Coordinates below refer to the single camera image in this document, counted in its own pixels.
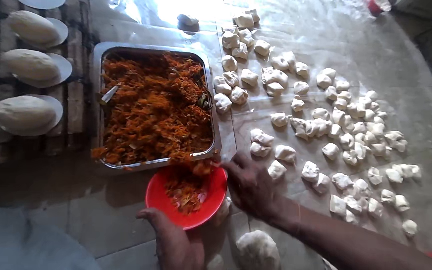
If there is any person's right hand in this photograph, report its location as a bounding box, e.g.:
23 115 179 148
220 151 290 226

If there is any person's left hand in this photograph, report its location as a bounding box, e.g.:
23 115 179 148
136 208 205 270

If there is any red plastic bowl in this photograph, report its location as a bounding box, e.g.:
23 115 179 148
145 161 228 230

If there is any person's right forearm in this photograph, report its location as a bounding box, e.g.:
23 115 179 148
270 197 432 270

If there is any shredded orange filling portion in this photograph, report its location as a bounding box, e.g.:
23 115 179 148
164 169 210 216

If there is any rectangular metal tray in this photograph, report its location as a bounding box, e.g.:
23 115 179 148
92 41 222 170

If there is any large round dough ball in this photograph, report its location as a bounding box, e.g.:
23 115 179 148
236 229 281 270

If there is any pile of small dough pieces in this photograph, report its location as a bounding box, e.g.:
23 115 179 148
177 8 422 238

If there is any heap of shredded carrot filling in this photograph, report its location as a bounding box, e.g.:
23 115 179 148
91 52 214 166

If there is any pale blue cloth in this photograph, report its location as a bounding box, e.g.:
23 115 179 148
0 202 101 270

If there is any wooden slatted rack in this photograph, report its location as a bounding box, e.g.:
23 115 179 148
0 0 94 161

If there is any oval dough bun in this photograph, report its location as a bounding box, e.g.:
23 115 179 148
1 49 60 83
0 95 58 133
7 10 60 48

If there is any clear plastic sheet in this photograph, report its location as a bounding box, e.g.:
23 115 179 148
92 0 432 270

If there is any red and white object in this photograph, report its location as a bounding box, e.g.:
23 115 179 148
367 0 392 16

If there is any pale flat utensil handle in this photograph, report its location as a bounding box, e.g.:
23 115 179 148
99 85 119 106

